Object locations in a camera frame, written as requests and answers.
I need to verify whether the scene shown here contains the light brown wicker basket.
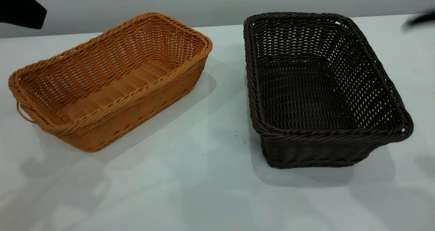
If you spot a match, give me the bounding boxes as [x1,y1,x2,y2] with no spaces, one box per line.
[8,12,213,153]

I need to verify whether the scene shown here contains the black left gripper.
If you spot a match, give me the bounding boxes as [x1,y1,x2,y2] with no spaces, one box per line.
[0,0,47,30]

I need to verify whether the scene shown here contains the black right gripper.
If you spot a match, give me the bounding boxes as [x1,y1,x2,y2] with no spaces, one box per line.
[402,9,435,30]

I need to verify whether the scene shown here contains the dark brown wicker basket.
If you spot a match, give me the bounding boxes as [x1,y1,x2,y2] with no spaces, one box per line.
[243,12,414,169]

